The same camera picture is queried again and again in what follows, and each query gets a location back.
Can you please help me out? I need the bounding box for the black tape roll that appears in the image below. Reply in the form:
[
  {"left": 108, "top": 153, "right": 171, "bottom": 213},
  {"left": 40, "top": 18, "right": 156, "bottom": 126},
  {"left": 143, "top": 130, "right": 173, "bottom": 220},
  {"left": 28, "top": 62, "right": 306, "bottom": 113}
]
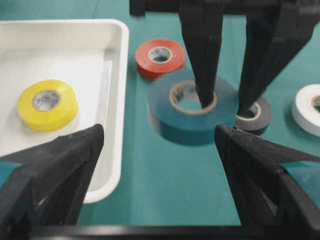
[{"left": 234, "top": 96, "right": 273, "bottom": 135}]

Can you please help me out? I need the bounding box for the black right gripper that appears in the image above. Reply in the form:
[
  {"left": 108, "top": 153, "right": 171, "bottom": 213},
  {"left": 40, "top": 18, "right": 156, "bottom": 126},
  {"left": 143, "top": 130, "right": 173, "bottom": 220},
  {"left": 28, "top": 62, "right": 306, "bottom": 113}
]
[{"left": 129, "top": 0, "right": 320, "bottom": 115}]

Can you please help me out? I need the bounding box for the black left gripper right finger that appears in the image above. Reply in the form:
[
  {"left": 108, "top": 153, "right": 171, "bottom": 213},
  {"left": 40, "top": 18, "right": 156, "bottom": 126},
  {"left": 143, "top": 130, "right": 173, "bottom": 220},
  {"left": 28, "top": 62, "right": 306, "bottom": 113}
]
[{"left": 214, "top": 124, "right": 320, "bottom": 228}]

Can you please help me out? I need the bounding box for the white plastic case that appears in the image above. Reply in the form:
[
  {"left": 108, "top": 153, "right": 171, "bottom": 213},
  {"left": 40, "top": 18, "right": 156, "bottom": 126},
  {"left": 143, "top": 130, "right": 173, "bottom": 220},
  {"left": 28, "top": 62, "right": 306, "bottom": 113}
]
[{"left": 0, "top": 19, "right": 129, "bottom": 204}]

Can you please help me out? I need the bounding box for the green tape roll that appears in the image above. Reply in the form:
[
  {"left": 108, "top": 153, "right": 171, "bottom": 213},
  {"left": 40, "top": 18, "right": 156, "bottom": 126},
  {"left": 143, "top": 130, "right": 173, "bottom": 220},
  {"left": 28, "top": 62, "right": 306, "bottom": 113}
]
[{"left": 147, "top": 70, "right": 239, "bottom": 146}]

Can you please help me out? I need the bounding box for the yellow tape roll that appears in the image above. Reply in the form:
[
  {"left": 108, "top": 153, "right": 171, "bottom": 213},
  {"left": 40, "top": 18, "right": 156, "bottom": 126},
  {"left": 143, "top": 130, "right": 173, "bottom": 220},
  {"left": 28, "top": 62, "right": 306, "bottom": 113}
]
[{"left": 17, "top": 79, "right": 79, "bottom": 132}]

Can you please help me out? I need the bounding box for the white tape roll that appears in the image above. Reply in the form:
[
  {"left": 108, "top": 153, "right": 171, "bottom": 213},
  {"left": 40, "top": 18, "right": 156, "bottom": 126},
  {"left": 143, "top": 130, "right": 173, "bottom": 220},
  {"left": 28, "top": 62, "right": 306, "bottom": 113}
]
[{"left": 291, "top": 84, "right": 320, "bottom": 137}]

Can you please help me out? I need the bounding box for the red tape roll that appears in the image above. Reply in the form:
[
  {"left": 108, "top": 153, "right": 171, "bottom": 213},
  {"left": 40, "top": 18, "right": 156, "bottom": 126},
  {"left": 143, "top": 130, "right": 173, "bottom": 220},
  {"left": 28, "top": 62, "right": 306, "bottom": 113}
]
[{"left": 135, "top": 38, "right": 186, "bottom": 81}]

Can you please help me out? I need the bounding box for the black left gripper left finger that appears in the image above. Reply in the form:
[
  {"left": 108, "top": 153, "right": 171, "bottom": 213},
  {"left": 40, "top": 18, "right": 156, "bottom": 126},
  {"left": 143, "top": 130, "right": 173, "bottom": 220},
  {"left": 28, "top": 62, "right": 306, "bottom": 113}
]
[{"left": 0, "top": 124, "right": 104, "bottom": 228}]

